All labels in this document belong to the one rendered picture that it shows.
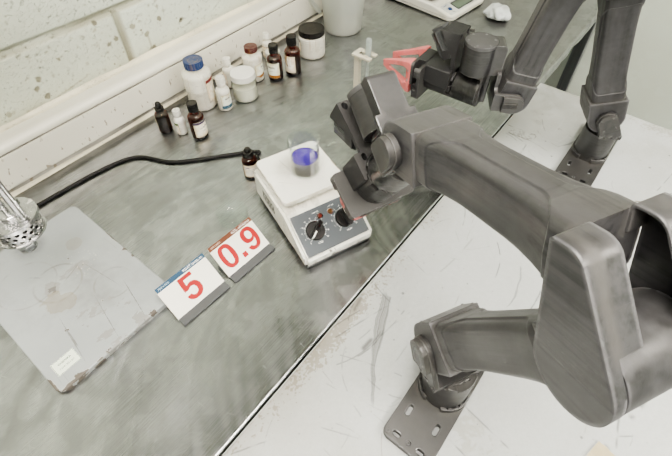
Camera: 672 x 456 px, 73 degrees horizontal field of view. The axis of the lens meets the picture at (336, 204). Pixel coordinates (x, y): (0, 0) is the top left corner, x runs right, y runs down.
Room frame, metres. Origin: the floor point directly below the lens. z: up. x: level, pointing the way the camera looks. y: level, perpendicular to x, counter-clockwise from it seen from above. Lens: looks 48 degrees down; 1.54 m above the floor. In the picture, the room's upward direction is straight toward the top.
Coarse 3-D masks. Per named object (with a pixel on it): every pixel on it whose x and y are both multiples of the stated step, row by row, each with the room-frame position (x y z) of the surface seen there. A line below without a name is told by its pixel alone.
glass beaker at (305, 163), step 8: (304, 128) 0.59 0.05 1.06; (288, 136) 0.57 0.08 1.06; (296, 136) 0.59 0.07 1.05; (304, 136) 0.59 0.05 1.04; (312, 136) 0.58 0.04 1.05; (288, 144) 0.55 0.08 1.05; (296, 144) 0.58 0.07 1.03; (304, 144) 0.59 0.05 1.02; (312, 144) 0.55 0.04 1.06; (296, 152) 0.54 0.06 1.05; (304, 152) 0.54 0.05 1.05; (312, 152) 0.55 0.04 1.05; (296, 160) 0.54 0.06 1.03; (304, 160) 0.54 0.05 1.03; (312, 160) 0.55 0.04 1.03; (296, 168) 0.54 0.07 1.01; (304, 168) 0.54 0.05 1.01; (312, 168) 0.54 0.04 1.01; (296, 176) 0.55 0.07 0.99; (304, 176) 0.54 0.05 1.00; (312, 176) 0.54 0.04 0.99
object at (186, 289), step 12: (204, 264) 0.41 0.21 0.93; (180, 276) 0.38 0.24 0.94; (192, 276) 0.39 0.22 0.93; (204, 276) 0.39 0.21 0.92; (216, 276) 0.40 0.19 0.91; (168, 288) 0.36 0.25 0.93; (180, 288) 0.37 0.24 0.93; (192, 288) 0.37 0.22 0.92; (204, 288) 0.38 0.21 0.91; (168, 300) 0.35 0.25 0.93; (180, 300) 0.35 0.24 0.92; (192, 300) 0.36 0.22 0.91; (180, 312) 0.34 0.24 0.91
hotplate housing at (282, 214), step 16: (256, 176) 0.57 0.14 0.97; (272, 192) 0.53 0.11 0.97; (336, 192) 0.53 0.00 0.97; (272, 208) 0.52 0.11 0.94; (288, 208) 0.49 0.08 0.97; (304, 208) 0.49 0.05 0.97; (288, 224) 0.47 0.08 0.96; (368, 224) 0.49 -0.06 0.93; (352, 240) 0.46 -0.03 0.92; (304, 256) 0.43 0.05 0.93; (320, 256) 0.43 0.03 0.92
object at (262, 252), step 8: (264, 248) 0.46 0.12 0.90; (272, 248) 0.46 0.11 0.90; (248, 256) 0.44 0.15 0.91; (256, 256) 0.44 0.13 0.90; (264, 256) 0.44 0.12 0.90; (240, 264) 0.42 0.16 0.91; (248, 264) 0.43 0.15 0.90; (256, 264) 0.43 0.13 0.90; (224, 272) 0.41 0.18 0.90; (232, 272) 0.41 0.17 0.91; (240, 272) 0.41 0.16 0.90; (232, 280) 0.40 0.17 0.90
